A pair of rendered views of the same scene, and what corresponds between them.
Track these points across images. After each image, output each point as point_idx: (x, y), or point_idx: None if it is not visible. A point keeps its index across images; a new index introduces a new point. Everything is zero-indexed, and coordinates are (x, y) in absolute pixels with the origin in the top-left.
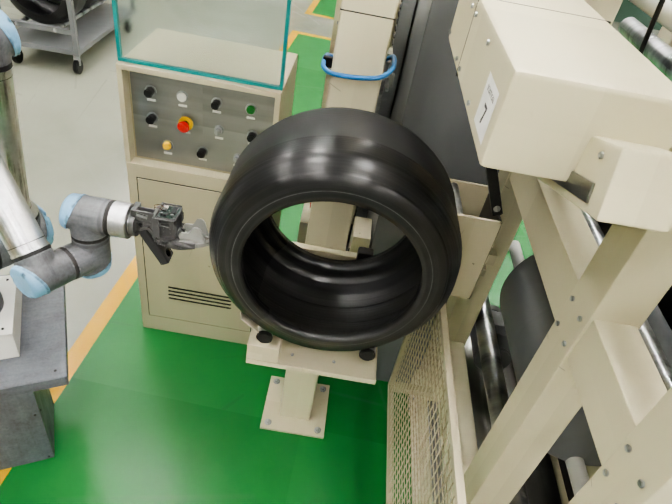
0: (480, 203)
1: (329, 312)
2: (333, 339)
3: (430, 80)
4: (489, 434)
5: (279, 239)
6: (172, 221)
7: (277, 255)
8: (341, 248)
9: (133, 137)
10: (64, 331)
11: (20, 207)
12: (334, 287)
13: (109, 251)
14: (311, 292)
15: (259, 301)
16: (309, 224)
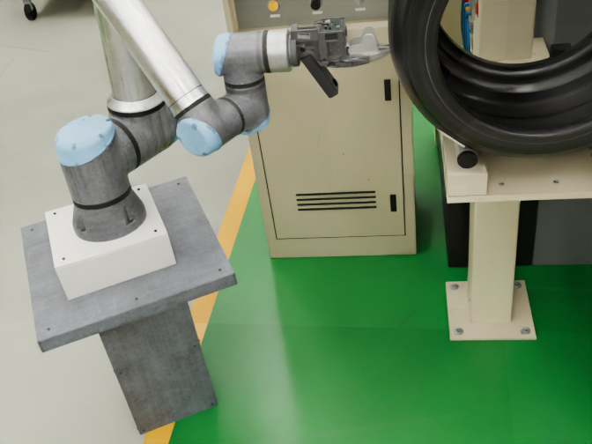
0: None
1: (536, 122)
2: (560, 132)
3: None
4: None
5: (454, 48)
6: (341, 31)
7: (454, 71)
8: (526, 55)
9: (233, 6)
10: (213, 233)
11: (175, 54)
12: (533, 96)
13: (267, 98)
14: (506, 107)
15: (461, 102)
16: (481, 32)
